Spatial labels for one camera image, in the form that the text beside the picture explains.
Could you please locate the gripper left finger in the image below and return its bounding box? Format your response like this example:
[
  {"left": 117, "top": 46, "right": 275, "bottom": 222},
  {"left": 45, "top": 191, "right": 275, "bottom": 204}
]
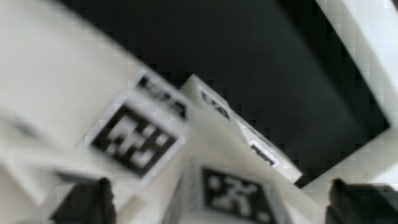
[{"left": 42, "top": 178, "right": 115, "bottom": 224}]

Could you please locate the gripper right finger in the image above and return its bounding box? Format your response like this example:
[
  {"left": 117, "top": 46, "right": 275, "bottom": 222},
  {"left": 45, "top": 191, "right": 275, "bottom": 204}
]
[{"left": 324, "top": 179, "right": 398, "bottom": 224}]

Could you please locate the white tag cube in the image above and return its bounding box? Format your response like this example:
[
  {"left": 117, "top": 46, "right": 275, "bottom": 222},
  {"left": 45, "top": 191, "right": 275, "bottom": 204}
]
[{"left": 161, "top": 160, "right": 292, "bottom": 224}]

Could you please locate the white chair seat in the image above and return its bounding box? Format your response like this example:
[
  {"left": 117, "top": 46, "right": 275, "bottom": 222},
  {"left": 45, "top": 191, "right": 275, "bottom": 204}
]
[{"left": 180, "top": 75, "right": 301, "bottom": 183}]

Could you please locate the white U-shaped fence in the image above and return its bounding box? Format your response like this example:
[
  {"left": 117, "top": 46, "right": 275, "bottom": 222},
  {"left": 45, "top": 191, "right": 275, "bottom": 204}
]
[{"left": 303, "top": 0, "right": 398, "bottom": 200}]

